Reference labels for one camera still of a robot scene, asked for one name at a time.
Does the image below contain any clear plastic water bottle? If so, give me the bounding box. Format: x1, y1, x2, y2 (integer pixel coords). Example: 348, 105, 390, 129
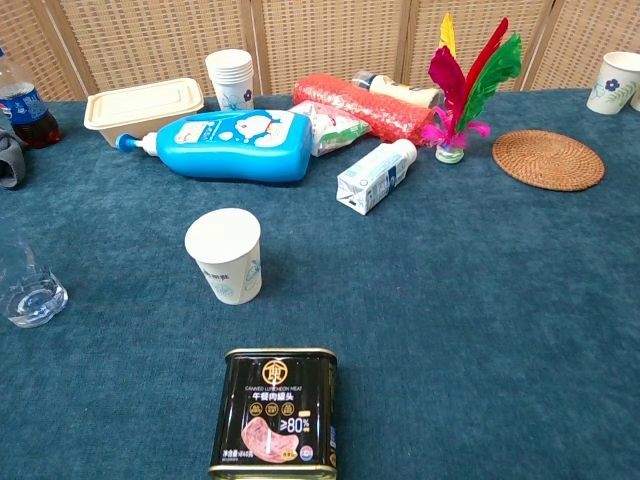
0, 239, 70, 330

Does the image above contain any small white lotion bottle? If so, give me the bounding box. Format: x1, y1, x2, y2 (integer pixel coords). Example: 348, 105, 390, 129
336, 138, 419, 217

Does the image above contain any blue detergent pump bottle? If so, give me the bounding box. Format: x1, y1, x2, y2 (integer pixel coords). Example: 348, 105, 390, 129
115, 109, 314, 182

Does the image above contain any cream mayonnaise bottle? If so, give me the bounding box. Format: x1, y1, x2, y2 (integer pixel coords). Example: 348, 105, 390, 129
352, 70, 444, 109

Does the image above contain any cola bottle blue cap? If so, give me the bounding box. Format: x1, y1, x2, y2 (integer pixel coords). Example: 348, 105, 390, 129
0, 47, 62, 150

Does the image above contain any paper cup blue flower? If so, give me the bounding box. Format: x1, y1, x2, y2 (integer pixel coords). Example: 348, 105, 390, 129
585, 51, 640, 116

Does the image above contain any pink white snack bag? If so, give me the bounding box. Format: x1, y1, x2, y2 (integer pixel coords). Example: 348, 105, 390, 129
288, 99, 371, 159

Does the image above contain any red bubble wrap roll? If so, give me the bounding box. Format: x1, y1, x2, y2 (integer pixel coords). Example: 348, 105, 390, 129
292, 72, 436, 147

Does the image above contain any blue tablecloth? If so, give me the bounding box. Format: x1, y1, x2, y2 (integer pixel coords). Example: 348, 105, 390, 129
0, 88, 640, 480

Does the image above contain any black luncheon meat can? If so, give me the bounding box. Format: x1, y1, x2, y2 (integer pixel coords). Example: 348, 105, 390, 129
207, 347, 339, 480

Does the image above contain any colourful feather shuttlecock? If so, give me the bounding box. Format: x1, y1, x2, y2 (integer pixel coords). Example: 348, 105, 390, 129
421, 13, 524, 165

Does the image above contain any beige lunch box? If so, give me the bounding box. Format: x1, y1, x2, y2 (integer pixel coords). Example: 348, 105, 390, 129
83, 77, 205, 149

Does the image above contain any round woven rattan coaster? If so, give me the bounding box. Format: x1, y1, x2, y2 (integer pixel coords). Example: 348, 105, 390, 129
492, 129, 606, 193

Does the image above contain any wicker folding screen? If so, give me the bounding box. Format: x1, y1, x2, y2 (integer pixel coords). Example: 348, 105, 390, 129
0, 0, 640, 104

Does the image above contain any grey cloth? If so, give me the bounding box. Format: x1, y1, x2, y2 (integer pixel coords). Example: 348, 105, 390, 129
0, 127, 27, 190

